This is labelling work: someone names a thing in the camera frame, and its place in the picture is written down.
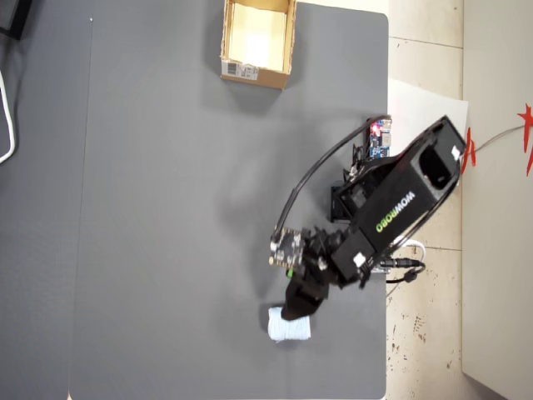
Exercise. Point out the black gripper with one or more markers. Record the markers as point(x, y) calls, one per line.
point(320, 258)

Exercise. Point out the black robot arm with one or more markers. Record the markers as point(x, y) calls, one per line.
point(395, 208)

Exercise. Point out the open cardboard box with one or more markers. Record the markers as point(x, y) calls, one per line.
point(272, 81)

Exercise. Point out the small driver board red LED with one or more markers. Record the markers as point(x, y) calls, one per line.
point(381, 271)

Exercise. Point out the large grey mat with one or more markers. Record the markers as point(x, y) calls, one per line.
point(166, 208)

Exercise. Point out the blue circuit board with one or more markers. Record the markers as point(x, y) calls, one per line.
point(379, 146)

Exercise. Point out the white paper sheet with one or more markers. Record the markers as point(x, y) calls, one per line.
point(416, 108)

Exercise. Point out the white shipping label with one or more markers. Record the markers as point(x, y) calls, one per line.
point(239, 70)

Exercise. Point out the narrow grey mat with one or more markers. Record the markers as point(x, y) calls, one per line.
point(41, 250)

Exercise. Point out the black camera circuit board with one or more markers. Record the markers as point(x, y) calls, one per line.
point(287, 246)

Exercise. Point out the white curved frame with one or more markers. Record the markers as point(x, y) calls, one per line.
point(13, 137)

